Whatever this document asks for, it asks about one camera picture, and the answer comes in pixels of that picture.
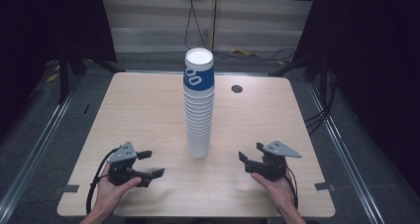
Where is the black floor cable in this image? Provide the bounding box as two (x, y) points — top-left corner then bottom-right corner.
(212, 47), (296, 63)

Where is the person's right hand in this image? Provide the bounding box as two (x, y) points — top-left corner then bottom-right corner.
(251, 170), (297, 217)

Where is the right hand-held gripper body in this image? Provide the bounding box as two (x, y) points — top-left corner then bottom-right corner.
(244, 140), (303, 182)

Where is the bundle of black cables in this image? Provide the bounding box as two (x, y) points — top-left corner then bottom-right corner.
(303, 69), (339, 136)

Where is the black hanging cable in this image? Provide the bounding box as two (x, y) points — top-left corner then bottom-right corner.
(183, 0), (219, 58)

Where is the metal floor rail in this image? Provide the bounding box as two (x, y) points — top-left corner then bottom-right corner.
(306, 81), (379, 224)
(0, 83), (82, 217)

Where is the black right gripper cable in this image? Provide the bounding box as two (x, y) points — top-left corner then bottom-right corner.
(285, 166), (299, 210)

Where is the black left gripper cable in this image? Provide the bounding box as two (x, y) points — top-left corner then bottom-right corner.
(85, 147), (122, 215)

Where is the person's left hand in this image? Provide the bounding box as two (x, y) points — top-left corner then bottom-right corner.
(93, 164), (143, 216)

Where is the stack of white paper cups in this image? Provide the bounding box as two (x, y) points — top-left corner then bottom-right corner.
(182, 47), (216, 160)

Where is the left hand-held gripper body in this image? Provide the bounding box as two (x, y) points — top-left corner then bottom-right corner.
(106, 141), (154, 188)

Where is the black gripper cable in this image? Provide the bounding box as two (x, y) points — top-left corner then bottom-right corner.
(285, 166), (299, 210)
(85, 147), (122, 215)

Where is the dark curtain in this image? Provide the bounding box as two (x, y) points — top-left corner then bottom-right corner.
(0, 0), (117, 133)
(291, 0), (420, 185)

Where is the black metal stand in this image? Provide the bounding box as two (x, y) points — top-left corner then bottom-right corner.
(267, 52), (331, 86)
(49, 49), (127, 104)

